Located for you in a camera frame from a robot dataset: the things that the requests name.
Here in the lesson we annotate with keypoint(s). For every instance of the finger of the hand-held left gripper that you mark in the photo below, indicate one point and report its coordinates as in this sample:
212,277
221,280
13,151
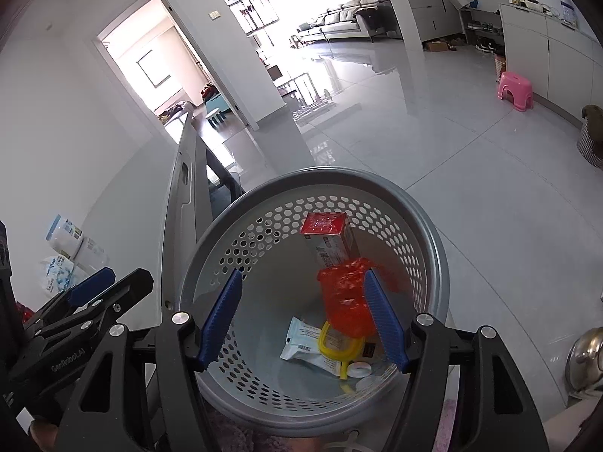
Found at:
92,286
66,362

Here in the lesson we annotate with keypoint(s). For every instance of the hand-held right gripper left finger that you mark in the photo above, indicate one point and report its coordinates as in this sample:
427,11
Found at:
219,320

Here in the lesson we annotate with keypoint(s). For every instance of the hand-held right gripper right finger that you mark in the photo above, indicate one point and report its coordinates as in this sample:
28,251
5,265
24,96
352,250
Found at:
386,320

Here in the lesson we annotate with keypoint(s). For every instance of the red plastic bag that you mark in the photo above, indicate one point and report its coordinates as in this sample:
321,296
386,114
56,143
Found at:
344,301

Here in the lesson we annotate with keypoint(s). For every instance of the white bottle cap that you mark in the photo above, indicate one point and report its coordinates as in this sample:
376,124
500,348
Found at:
360,369

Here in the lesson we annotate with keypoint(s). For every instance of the yellow plastic dish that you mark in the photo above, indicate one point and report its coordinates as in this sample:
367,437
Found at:
325,343

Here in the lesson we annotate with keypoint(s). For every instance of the light blue mask packet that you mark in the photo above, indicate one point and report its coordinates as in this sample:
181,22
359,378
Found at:
301,339

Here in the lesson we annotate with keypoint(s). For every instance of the toothpaste box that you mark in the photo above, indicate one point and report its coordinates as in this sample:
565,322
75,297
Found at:
325,223

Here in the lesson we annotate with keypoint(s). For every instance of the red thermos bottle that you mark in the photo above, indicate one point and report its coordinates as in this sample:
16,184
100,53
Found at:
24,313

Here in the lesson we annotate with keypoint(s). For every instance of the white blue tissue pack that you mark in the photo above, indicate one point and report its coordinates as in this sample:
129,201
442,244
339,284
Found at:
56,278

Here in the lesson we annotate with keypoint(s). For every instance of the white jar blue lid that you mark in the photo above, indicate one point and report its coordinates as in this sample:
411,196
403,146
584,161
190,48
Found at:
70,240

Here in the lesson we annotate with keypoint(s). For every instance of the stainless steel pot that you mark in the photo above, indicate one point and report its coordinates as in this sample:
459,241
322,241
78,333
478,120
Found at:
589,362

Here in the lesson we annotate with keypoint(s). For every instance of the pink plastic stool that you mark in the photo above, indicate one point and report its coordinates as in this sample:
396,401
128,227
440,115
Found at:
516,89

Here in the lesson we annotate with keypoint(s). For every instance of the checked fabric basket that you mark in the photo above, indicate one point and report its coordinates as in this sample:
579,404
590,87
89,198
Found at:
591,146

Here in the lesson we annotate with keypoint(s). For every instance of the cardboard box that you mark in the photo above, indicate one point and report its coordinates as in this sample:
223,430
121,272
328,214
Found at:
436,46

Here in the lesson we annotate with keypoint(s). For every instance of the grey sofa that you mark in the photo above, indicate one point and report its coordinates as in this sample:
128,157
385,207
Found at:
339,21

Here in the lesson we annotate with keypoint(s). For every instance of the dark jacket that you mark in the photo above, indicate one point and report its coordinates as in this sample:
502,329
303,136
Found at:
365,18

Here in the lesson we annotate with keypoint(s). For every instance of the shoe rack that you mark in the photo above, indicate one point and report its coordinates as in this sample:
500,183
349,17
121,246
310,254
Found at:
480,28

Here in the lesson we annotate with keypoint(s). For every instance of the white low cabinet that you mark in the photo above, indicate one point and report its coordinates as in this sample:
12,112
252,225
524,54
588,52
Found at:
541,52

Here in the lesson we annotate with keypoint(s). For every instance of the clothes drying rack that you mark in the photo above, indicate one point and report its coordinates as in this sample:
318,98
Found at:
252,7

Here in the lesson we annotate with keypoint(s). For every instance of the grey wall cabinet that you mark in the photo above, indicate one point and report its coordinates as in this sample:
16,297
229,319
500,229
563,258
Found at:
431,4

